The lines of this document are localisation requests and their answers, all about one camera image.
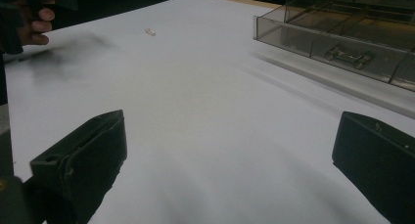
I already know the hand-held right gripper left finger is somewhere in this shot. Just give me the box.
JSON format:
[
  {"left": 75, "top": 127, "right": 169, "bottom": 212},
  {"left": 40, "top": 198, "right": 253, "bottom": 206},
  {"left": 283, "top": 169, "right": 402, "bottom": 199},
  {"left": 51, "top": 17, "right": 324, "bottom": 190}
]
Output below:
[{"left": 29, "top": 109, "right": 128, "bottom": 224}]

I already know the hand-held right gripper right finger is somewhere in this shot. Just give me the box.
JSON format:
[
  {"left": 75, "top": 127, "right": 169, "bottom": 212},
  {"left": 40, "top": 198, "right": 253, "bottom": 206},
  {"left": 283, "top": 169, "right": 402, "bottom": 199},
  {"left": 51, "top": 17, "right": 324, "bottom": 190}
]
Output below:
[{"left": 332, "top": 111, "right": 415, "bottom": 224}]

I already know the small metal chassis part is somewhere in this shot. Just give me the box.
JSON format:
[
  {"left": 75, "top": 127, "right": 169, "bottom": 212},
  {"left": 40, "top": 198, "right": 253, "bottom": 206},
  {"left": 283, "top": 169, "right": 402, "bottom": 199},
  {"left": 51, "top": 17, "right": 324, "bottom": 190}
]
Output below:
[{"left": 324, "top": 46, "right": 376, "bottom": 70}]

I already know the clear plastic compartment box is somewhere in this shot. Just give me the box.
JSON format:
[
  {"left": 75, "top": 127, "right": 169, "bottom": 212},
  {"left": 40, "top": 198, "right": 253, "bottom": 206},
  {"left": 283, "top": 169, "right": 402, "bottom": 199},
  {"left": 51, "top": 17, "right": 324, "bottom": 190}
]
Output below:
[{"left": 254, "top": 0, "right": 415, "bottom": 93}]

